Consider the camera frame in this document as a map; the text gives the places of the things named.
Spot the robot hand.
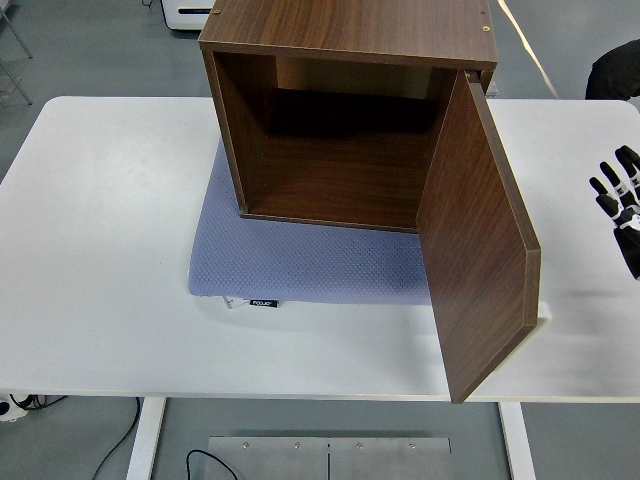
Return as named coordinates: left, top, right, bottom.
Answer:
left=588, top=144, right=640, bottom=281

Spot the brown wooden cabinet door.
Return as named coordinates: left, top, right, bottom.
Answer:
left=415, top=69, right=542, bottom=404

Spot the brown wooden cabinet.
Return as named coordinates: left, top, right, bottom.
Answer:
left=198, top=0, right=500, bottom=235

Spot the person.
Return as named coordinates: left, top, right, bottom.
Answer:
left=584, top=39, right=640, bottom=101

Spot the white table leg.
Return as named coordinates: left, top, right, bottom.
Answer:
left=497, top=401, right=537, bottom=480
left=125, top=398, right=167, bottom=480

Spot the blue-grey textured mat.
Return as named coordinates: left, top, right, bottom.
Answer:
left=187, top=137, right=434, bottom=307

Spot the grey metal plate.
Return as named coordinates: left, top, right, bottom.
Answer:
left=203, top=436, right=454, bottom=480

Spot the white appliance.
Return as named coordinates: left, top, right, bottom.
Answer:
left=160, top=0, right=218, bottom=33

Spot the grey metal rack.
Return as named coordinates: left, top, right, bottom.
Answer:
left=0, top=0, right=35, bottom=109

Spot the white power strip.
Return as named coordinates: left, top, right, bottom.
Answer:
left=0, top=392, right=66, bottom=424

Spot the black floor cable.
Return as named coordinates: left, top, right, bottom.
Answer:
left=186, top=448, right=237, bottom=480
left=91, top=397, right=142, bottom=480

